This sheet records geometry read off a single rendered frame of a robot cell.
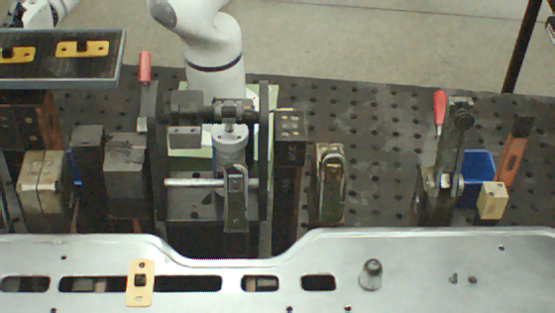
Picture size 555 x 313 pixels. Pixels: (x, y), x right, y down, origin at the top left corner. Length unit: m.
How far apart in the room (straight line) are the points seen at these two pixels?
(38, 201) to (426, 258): 0.60
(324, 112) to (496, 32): 1.72
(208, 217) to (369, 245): 0.27
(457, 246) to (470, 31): 2.27
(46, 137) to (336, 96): 0.80
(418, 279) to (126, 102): 0.97
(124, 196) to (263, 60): 1.94
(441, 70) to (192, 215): 2.04
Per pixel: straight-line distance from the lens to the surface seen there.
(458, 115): 1.11
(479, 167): 1.73
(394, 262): 1.19
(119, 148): 1.24
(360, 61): 3.15
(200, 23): 1.36
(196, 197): 1.30
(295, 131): 1.19
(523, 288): 1.21
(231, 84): 1.54
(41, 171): 1.22
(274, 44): 3.21
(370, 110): 1.87
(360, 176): 1.71
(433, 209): 1.25
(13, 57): 1.31
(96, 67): 1.26
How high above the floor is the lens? 1.94
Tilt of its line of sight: 46 degrees down
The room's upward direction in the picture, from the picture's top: 2 degrees clockwise
